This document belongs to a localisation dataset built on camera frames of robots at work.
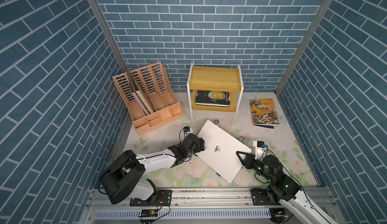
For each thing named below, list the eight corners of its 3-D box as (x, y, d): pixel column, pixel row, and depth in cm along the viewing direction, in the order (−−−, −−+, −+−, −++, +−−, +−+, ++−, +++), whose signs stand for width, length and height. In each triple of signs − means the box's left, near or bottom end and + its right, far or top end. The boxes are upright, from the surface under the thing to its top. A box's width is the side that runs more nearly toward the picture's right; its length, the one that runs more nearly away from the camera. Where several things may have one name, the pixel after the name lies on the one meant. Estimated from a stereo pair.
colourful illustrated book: (254, 128, 103) (255, 125, 100) (247, 101, 118) (248, 98, 116) (281, 128, 103) (283, 125, 100) (270, 101, 119) (272, 98, 116)
